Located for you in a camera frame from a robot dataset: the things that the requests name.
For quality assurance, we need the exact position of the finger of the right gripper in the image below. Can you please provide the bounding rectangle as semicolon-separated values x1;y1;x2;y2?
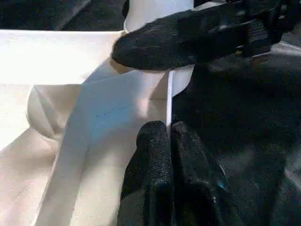
111;1;250;71
122;0;130;18

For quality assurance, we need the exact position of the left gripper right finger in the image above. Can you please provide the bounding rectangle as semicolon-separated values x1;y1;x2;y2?
171;121;236;226

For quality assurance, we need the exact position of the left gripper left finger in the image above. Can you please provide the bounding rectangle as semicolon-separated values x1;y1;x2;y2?
119;121;174;226

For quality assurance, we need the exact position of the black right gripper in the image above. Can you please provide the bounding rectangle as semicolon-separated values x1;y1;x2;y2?
235;0;301;57

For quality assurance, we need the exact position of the white plastic table leg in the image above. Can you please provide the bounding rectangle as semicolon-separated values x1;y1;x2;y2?
123;0;196;32

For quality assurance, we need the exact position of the white plastic table top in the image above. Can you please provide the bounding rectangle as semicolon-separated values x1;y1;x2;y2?
0;29;196;226

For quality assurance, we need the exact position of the black glossy mat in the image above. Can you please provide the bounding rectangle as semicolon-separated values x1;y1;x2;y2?
0;0;301;226

